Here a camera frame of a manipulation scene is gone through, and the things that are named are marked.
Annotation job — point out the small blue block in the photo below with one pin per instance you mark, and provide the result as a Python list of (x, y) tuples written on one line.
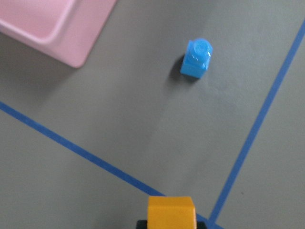
[(197, 58)]

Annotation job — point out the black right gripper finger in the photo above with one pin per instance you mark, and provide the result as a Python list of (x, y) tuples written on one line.
[(141, 224)]

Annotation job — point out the pink plastic box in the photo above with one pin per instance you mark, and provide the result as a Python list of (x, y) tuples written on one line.
[(65, 30)]

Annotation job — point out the orange block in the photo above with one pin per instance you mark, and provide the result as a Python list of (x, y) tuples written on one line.
[(171, 213)]

